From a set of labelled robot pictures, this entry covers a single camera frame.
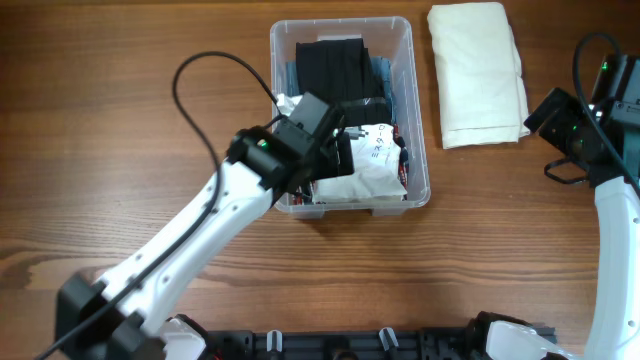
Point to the red plaid shirt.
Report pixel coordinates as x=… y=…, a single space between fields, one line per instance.
x=402 y=165

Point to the white printed shirt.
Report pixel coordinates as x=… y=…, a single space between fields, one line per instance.
x=372 y=170

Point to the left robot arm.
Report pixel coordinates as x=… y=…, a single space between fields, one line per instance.
x=125 y=314

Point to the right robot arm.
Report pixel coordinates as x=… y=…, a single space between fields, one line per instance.
x=602 y=137

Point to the black garment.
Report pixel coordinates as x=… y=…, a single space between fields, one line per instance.
x=340 y=72

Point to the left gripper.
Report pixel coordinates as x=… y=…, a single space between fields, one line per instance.
x=333 y=164

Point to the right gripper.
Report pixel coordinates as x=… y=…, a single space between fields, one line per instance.
x=570 y=108

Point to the blue denim jeans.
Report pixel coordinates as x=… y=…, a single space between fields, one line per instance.
x=381 y=68

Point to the cream white cloth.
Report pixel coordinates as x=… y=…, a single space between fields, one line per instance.
x=482 y=96

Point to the clear plastic storage bin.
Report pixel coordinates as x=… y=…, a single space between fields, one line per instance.
x=390 y=38

